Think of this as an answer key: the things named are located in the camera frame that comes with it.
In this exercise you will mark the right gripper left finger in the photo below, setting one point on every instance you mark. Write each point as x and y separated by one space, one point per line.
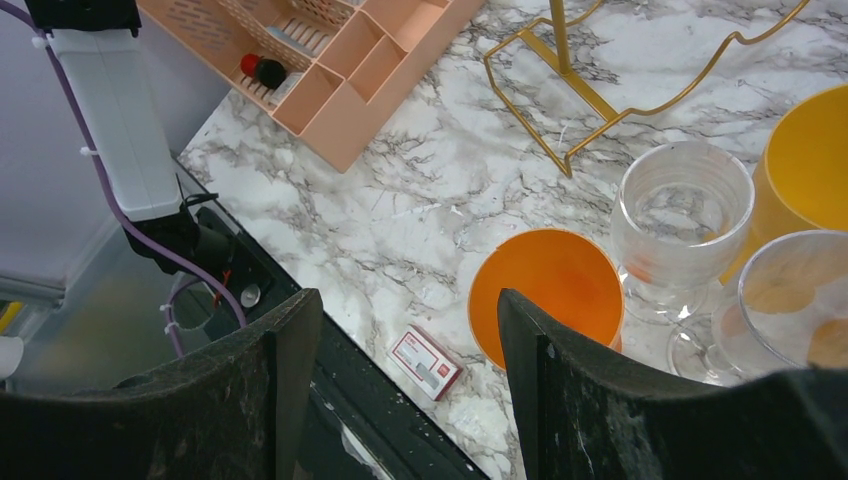
233 409

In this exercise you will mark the black mounting rail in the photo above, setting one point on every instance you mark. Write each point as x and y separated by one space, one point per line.
358 423

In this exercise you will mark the clear wine glass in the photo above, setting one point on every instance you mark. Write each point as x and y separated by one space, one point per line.
681 215
785 309

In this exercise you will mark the small red white card box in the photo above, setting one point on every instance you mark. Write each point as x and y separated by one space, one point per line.
425 362

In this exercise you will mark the peach plastic file organizer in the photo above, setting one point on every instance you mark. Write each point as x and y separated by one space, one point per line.
331 73

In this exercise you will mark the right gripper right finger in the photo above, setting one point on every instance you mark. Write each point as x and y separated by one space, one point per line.
584 411

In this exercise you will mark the yellow wine glass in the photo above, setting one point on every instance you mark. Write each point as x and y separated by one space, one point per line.
801 178

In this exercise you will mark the orange wine glass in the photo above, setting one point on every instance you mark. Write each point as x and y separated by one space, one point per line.
564 273

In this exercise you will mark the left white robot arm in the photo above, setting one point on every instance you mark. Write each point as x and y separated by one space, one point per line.
95 51

